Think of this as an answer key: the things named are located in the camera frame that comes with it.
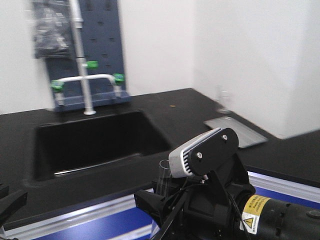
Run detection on white lab faucet green knobs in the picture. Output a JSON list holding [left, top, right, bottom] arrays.
[[50, 0, 124, 116]]

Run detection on black lab sink basin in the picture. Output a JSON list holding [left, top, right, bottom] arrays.
[[33, 110, 171, 181]]

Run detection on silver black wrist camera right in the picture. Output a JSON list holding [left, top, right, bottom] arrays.
[[168, 127, 239, 178]]

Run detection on grey metal tray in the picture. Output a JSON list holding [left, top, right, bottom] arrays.
[[204, 116, 268, 149]]

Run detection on plastic bag of dark items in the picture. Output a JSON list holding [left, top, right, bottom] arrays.
[[31, 0, 73, 59]]

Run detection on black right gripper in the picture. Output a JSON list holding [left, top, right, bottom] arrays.
[[134, 151, 255, 240]]

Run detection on blue pegboard drying rack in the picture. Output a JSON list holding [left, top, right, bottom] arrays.
[[43, 0, 131, 107]]

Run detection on tall clear test tube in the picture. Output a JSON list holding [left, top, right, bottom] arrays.
[[155, 159, 172, 197]]

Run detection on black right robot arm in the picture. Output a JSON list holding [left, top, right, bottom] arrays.
[[134, 151, 320, 240]]

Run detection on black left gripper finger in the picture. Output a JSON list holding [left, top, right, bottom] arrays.
[[0, 183, 27, 225]]

